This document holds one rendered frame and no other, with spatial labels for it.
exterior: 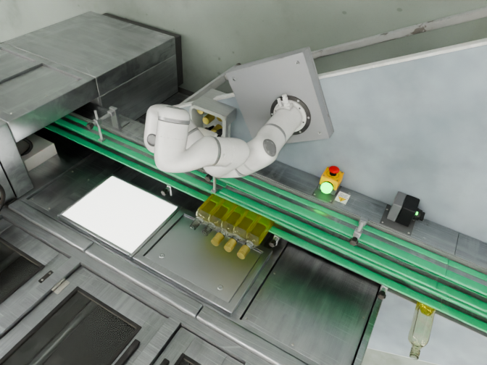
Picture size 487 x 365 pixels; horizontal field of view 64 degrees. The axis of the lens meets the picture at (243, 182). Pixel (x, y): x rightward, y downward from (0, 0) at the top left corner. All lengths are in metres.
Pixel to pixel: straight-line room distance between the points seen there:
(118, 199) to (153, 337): 0.70
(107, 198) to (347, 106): 1.14
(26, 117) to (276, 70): 1.12
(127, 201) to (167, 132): 0.88
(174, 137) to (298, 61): 0.52
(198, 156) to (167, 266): 0.69
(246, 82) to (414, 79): 0.57
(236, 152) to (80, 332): 0.87
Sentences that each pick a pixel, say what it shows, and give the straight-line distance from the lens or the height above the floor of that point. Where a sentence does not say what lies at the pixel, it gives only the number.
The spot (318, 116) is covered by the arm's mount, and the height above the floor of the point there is 0.80.
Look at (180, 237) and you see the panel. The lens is 1.70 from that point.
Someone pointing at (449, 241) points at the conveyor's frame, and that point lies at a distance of 1.55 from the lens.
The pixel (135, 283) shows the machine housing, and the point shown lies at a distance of 1.60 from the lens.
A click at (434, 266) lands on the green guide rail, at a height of 0.95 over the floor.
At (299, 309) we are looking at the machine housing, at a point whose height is 1.15.
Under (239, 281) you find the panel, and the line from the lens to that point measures 1.56.
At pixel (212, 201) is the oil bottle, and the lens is 1.62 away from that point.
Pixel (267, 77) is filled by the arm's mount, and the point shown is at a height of 0.81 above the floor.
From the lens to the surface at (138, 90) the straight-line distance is 2.39.
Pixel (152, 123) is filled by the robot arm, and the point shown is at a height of 1.26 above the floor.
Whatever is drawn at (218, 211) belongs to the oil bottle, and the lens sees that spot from 1.58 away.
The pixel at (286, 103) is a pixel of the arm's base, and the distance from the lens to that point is 1.38.
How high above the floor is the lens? 1.96
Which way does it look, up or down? 42 degrees down
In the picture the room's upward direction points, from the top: 139 degrees counter-clockwise
